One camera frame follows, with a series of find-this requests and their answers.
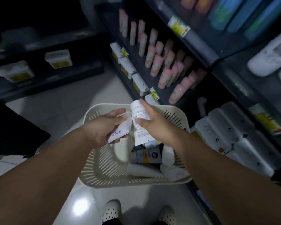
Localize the person's left hand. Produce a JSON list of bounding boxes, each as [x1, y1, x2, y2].
[[83, 108, 129, 149]]

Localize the row of pink tall bottles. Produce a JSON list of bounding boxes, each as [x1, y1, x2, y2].
[[119, 9, 208, 105]]

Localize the person's right white shoe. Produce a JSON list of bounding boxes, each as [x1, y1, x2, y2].
[[158, 205, 176, 225]]

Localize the person's black trousers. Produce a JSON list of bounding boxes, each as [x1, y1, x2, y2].
[[107, 217, 169, 225], [0, 96, 51, 160]]

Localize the dark grey shelf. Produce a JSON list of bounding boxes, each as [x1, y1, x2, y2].
[[96, 0, 281, 225]]

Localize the person's right hand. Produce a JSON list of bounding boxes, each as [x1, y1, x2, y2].
[[135, 98, 178, 148]]

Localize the person's right forearm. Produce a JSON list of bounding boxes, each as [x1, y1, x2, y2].
[[171, 134, 281, 225]]

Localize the person's left white shoe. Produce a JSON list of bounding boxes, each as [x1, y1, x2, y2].
[[102, 199, 122, 223]]

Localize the person's left forearm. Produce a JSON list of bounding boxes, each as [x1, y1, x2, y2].
[[0, 128, 96, 225]]

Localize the person's white shoe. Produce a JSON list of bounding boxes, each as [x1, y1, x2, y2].
[[158, 205, 176, 225], [102, 199, 122, 223]]

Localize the black side shelving unit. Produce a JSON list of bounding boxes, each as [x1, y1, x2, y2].
[[0, 0, 105, 102]]

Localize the cream slotted plastic basket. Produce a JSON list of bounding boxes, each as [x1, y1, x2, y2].
[[78, 103, 193, 189]]

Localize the stack of white hinged packs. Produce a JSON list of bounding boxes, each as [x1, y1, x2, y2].
[[190, 101, 281, 177]]

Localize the small white plastic object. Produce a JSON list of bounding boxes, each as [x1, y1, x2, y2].
[[198, 96, 208, 118]]

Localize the pile of tubes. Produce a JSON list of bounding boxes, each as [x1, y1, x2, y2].
[[126, 145, 190, 183]]

